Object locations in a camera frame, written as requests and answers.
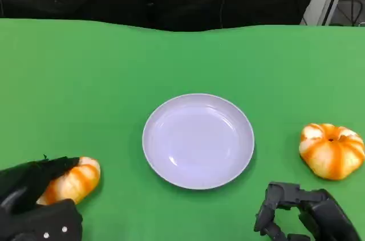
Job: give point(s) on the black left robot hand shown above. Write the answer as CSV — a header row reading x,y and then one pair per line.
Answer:
x,y
25,178

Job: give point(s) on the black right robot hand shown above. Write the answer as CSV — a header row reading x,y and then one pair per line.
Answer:
x,y
322,209

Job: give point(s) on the orange and white bread roll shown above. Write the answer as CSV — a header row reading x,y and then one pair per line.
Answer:
x,y
330,155
77,181

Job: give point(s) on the green table cloth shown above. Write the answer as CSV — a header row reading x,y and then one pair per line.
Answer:
x,y
114,81

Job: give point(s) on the lilac plate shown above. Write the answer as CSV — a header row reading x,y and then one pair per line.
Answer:
x,y
196,141

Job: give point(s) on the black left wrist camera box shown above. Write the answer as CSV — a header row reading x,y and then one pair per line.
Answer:
x,y
42,224

